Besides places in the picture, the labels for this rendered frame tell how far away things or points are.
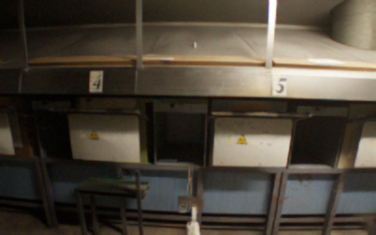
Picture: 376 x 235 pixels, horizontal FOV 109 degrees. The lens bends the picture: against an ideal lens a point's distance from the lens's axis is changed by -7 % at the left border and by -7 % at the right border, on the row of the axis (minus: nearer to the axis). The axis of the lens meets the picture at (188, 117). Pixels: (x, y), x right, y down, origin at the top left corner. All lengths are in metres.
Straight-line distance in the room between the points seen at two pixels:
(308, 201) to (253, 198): 0.58
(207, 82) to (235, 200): 1.24
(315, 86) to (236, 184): 1.07
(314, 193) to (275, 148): 0.82
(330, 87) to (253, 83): 0.52
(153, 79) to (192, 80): 0.25
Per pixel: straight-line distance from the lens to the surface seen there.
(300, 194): 1.98
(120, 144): 1.35
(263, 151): 1.34
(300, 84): 1.18
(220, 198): 1.69
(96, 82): 1.15
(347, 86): 1.39
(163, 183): 1.61
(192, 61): 1.02
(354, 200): 2.41
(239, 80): 1.00
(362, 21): 2.31
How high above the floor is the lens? 1.51
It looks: 9 degrees down
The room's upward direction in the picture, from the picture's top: 1 degrees clockwise
